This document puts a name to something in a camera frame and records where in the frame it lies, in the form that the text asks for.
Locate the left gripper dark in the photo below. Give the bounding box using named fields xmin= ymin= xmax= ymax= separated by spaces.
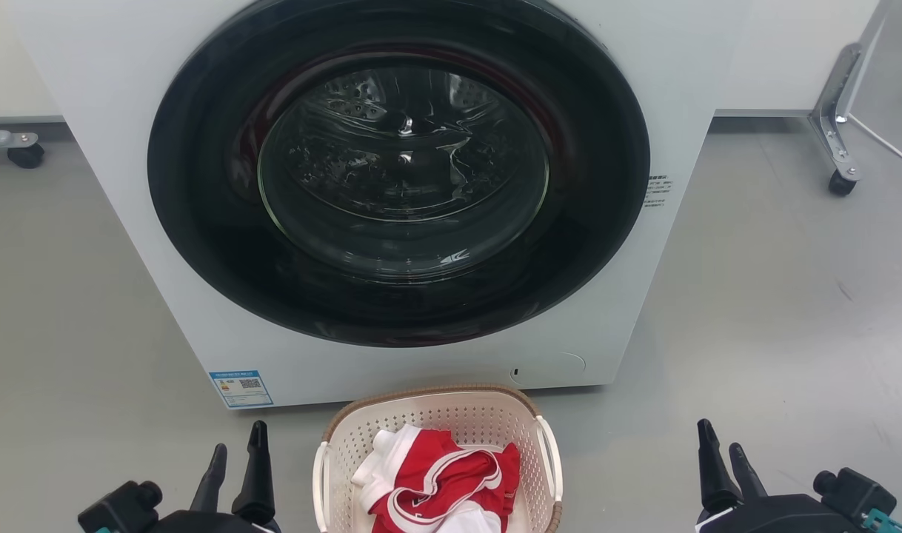
xmin=144 ymin=420 xmax=283 ymax=533

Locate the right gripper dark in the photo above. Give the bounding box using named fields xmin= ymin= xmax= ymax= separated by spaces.
xmin=694 ymin=419 xmax=863 ymax=533

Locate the cream perforated plastic laundry basket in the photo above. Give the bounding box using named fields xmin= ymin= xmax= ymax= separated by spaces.
xmin=313 ymin=383 xmax=564 ymax=533

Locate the blue energy label sticker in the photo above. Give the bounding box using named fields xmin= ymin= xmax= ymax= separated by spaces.
xmin=209 ymin=369 xmax=274 ymax=409

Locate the red and white garment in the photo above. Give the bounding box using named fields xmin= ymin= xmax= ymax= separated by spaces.
xmin=351 ymin=424 xmax=522 ymax=533

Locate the white round filter cover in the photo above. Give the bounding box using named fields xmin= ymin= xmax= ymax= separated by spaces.
xmin=510 ymin=352 xmax=587 ymax=386

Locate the black round washer door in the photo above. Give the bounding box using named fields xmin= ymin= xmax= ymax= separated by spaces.
xmin=147 ymin=0 xmax=650 ymax=347

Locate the white front-load washing machine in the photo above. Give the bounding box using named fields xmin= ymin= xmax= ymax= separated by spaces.
xmin=10 ymin=0 xmax=752 ymax=409

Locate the short grey leg black caster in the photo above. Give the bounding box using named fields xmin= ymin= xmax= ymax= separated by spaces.
xmin=0 ymin=130 xmax=46 ymax=170

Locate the white partition panel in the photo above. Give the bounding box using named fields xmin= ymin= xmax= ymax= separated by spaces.
xmin=0 ymin=0 xmax=885 ymax=124

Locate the tall metal frame leg caster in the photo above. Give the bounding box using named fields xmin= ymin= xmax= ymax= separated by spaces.
xmin=808 ymin=0 xmax=892 ymax=197

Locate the thin white cable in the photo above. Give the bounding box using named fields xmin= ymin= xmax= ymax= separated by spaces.
xmin=847 ymin=113 xmax=902 ymax=175

